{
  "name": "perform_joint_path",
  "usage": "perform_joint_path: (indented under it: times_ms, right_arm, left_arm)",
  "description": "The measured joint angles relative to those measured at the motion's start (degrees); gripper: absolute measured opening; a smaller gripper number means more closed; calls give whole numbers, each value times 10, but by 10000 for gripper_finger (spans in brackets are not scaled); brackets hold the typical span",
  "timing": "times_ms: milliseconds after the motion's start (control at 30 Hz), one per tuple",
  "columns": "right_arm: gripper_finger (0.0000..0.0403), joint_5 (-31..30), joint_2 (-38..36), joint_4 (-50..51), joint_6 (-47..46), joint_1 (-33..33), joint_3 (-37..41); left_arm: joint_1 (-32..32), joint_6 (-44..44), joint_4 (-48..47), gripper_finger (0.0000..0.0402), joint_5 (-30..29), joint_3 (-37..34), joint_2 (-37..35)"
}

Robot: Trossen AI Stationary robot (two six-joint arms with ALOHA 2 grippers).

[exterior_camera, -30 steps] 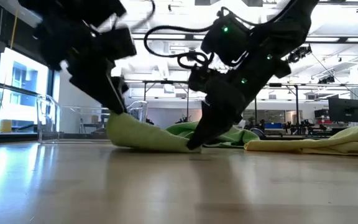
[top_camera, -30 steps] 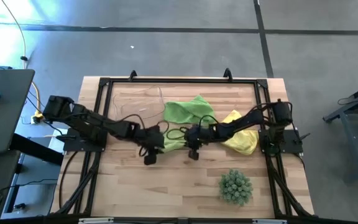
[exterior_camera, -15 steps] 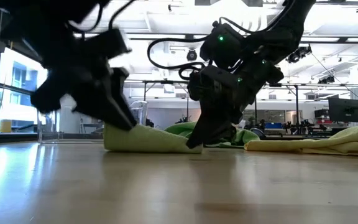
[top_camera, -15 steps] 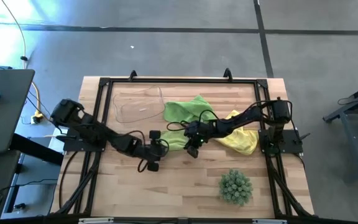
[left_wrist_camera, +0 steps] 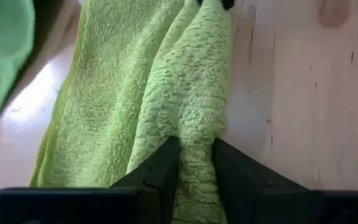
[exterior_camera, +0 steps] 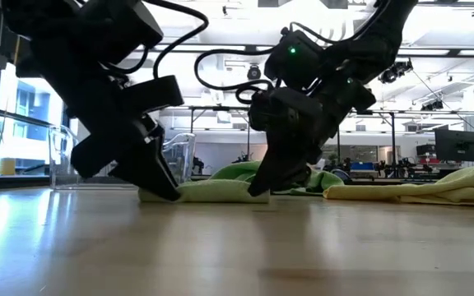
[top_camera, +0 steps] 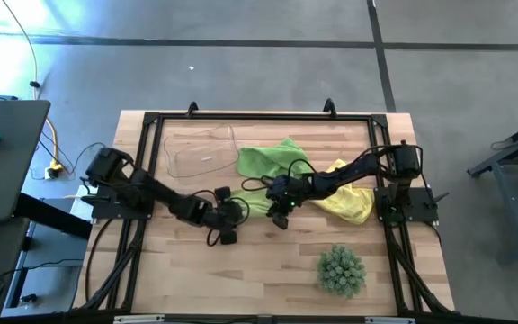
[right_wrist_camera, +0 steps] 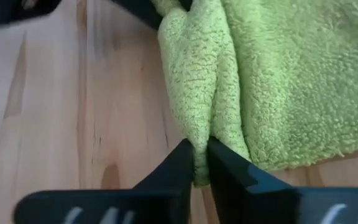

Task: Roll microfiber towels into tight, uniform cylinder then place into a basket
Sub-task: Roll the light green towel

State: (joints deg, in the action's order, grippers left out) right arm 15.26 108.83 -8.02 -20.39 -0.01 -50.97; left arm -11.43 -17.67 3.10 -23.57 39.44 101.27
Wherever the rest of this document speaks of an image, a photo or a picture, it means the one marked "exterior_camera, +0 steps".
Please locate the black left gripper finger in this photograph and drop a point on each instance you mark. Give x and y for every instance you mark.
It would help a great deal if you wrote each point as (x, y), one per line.
(150, 172)

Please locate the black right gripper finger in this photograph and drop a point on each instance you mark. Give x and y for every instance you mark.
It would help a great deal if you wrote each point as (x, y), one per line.
(286, 168)

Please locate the yellow microfiber towel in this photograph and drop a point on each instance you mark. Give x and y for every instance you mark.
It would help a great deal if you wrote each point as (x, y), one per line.
(447, 185)

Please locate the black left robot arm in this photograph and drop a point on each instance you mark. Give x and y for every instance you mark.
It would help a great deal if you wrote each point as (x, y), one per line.
(56, 49)

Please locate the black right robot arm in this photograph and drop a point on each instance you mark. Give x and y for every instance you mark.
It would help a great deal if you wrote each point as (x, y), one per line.
(368, 37)

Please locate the clear plastic basket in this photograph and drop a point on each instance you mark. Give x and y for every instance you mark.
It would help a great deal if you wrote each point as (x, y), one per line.
(62, 164)

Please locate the round black ceiling lamp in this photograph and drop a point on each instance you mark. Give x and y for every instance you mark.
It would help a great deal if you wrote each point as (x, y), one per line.
(254, 72)

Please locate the blue crate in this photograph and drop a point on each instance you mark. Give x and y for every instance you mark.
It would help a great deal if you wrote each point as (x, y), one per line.
(359, 166)

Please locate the black track spotlight cluster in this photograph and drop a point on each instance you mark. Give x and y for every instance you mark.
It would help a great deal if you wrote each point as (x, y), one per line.
(395, 70)
(432, 105)

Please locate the red box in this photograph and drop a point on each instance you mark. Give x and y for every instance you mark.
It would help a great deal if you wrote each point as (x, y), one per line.
(428, 160)

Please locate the yellow bin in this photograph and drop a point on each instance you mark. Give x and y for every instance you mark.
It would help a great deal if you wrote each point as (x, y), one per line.
(7, 167)

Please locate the black computer monitor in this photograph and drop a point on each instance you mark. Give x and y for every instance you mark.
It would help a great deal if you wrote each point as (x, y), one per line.
(457, 146)

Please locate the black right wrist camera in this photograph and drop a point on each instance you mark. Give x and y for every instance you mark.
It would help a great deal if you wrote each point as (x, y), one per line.
(298, 66)

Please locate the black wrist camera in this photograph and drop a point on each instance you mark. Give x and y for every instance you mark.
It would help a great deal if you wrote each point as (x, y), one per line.
(298, 66)
(130, 29)

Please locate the black metal table frame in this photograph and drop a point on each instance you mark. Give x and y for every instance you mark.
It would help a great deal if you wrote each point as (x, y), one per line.
(393, 144)
(220, 108)

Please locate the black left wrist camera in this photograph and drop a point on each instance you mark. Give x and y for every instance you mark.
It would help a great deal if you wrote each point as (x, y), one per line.
(130, 29)

